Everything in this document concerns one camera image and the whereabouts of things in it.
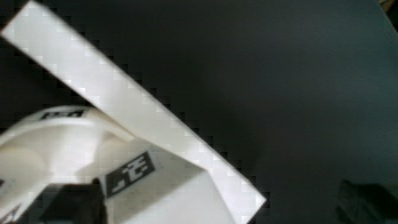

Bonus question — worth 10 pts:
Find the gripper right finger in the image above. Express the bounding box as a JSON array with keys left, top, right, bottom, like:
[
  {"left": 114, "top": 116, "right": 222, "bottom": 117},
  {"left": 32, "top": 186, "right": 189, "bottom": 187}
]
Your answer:
[{"left": 336, "top": 180, "right": 398, "bottom": 224}]

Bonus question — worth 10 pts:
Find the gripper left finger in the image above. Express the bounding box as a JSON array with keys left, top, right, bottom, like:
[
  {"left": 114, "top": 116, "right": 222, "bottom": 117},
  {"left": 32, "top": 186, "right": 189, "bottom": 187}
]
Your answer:
[{"left": 20, "top": 183, "right": 107, "bottom": 224}]

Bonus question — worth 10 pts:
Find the white stool leg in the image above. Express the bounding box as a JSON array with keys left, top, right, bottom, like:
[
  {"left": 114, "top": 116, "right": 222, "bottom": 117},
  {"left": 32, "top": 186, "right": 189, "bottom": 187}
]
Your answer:
[{"left": 98, "top": 139, "right": 233, "bottom": 224}]

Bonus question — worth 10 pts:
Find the white right fence bar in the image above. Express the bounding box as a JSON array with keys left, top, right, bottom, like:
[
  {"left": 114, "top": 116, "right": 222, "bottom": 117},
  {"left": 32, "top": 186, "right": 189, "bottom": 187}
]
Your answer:
[{"left": 0, "top": 0, "right": 265, "bottom": 224}]

